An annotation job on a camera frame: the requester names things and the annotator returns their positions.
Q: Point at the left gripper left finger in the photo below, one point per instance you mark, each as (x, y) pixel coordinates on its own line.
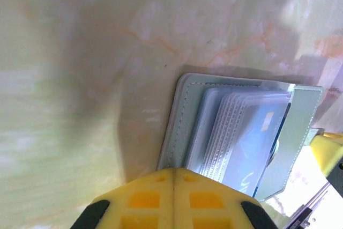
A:
(118, 194)

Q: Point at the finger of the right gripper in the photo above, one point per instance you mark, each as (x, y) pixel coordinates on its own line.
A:
(327, 154)

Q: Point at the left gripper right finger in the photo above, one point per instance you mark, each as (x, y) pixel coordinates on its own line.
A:
(230, 196)

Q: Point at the grey-green card holder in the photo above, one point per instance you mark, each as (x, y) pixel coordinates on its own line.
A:
(185, 121)

